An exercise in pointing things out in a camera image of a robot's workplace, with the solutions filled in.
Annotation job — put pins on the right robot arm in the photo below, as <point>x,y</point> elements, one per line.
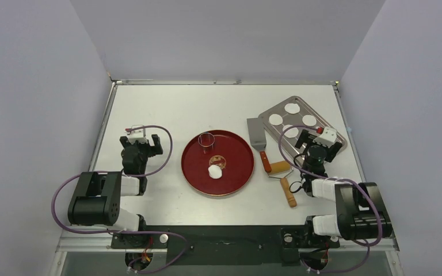
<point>360,210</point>

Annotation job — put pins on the wooden dough roller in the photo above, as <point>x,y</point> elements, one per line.
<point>281,171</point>

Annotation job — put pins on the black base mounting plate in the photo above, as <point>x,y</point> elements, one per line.
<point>260,244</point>

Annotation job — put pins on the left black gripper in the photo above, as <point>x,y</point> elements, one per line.
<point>152,151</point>

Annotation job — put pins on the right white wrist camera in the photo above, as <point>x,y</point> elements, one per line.
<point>326,136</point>

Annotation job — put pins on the white dumpling wrapper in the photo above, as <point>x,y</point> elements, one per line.
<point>292,108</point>
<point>309,120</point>
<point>275,119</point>
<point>290,131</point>

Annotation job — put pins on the aluminium frame rail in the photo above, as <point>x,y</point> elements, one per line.
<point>103,242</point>

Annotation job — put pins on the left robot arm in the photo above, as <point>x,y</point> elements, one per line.
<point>96,198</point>

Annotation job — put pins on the round red lacquer tray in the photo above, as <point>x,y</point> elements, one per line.
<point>230,152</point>

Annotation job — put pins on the white dough piece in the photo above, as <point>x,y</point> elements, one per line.
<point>215,172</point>

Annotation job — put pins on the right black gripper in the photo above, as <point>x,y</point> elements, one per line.
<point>319,144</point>

